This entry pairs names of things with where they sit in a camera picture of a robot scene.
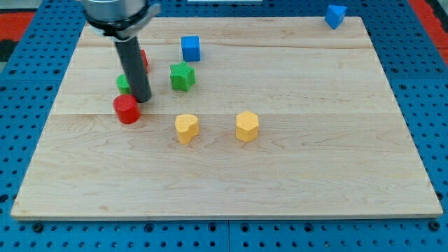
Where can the yellow hexagon block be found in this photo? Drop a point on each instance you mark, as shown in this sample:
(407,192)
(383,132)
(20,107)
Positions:
(247,126)

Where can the blue cube block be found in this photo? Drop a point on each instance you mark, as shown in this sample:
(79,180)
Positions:
(190,46)

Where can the green cylinder block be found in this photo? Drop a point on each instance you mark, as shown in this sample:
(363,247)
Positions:
(122,84)

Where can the light wooden board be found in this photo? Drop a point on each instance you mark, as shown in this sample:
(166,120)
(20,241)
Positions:
(332,142)

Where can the blue triangle block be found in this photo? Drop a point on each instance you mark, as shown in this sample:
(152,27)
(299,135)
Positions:
(334,15)

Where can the green star block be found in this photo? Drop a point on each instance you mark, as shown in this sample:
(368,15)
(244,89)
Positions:
(182,76)

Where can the yellow heart block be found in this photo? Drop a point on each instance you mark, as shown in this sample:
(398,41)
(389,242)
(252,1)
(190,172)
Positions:
(187,127)

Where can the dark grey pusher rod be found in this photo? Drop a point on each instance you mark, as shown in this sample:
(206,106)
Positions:
(134,68)

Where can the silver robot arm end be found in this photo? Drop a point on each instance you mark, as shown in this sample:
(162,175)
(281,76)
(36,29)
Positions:
(119,20)

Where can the red block behind rod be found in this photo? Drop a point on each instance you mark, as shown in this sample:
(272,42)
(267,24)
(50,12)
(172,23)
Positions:
(145,61)

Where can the red cylinder block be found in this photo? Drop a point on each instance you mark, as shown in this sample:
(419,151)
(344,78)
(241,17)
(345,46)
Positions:
(126,108)

